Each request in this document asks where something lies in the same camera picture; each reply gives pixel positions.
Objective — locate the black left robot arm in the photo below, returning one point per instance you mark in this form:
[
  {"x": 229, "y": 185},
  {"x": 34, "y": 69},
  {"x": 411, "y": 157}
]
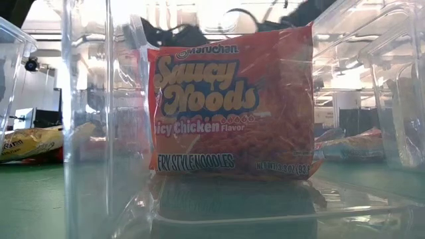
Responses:
[{"x": 11, "y": 8}]

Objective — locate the black ceiling spotlight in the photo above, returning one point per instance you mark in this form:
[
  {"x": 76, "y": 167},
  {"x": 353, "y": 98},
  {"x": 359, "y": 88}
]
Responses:
[{"x": 31, "y": 64}]

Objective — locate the linear ceiling light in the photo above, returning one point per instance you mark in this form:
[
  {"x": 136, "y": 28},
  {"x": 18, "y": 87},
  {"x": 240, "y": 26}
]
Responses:
[{"x": 43, "y": 36}]

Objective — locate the black panel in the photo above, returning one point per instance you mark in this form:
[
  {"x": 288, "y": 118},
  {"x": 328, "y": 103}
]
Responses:
[{"x": 48, "y": 119}]

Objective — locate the blue-edged Maruchan ramen packet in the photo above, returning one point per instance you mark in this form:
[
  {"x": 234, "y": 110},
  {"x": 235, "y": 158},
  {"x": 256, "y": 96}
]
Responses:
[{"x": 352, "y": 149}]

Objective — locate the yellow Maruchan ramen packet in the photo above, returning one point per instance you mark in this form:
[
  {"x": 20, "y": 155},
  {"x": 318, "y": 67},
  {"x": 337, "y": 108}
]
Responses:
[{"x": 26, "y": 142}]

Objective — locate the clear plastic bin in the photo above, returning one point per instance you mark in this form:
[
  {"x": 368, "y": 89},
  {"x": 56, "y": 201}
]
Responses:
[
  {"x": 99, "y": 132},
  {"x": 23, "y": 34},
  {"x": 382, "y": 49}
]

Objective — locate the grey monitor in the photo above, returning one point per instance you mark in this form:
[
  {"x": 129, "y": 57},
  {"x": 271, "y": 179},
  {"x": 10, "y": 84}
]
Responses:
[{"x": 24, "y": 119}]

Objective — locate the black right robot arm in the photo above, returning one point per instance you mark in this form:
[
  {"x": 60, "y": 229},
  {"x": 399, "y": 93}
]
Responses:
[{"x": 308, "y": 11}]

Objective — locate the black cabinet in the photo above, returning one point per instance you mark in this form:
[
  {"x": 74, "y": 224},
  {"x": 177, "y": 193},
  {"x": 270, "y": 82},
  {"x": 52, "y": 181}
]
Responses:
[{"x": 358, "y": 121}]

